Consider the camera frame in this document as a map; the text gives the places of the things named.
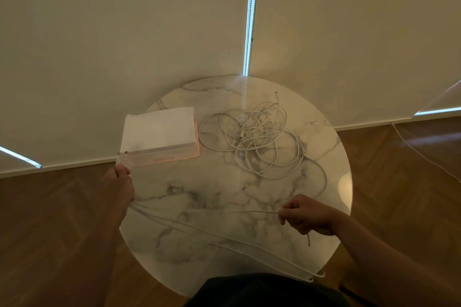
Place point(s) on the person's left hand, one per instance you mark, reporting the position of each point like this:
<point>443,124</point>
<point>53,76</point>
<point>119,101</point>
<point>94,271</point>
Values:
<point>120,188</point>

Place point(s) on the person's right hand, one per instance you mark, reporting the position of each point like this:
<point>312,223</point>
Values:
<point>309,215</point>

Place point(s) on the beige roller blind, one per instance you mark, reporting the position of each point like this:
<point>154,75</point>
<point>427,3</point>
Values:
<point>360,37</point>
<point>108,40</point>

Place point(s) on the person's black clothing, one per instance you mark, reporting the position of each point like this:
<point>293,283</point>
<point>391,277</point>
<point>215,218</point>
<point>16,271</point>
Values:
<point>266,292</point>

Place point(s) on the person's left forearm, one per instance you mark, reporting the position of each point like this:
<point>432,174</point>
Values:
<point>93,256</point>

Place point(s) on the pink white storage box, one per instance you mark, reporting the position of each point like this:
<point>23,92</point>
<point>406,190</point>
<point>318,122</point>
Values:
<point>158,130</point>

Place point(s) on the person's right forearm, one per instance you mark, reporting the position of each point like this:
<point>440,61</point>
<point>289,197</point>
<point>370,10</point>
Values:
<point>389,270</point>

